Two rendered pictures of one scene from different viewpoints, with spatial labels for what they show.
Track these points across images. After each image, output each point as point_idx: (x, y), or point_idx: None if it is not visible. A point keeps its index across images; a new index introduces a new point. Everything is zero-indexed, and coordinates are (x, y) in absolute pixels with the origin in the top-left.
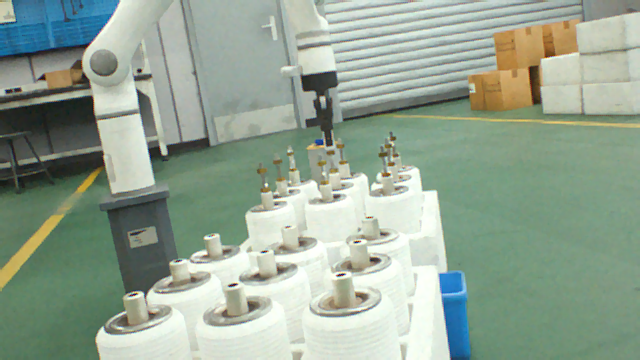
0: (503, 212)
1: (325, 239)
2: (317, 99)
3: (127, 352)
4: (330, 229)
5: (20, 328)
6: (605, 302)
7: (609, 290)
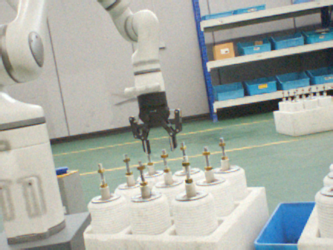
0: (89, 224)
1: (231, 207)
2: (178, 109)
3: None
4: (232, 199)
5: None
6: (271, 214)
7: None
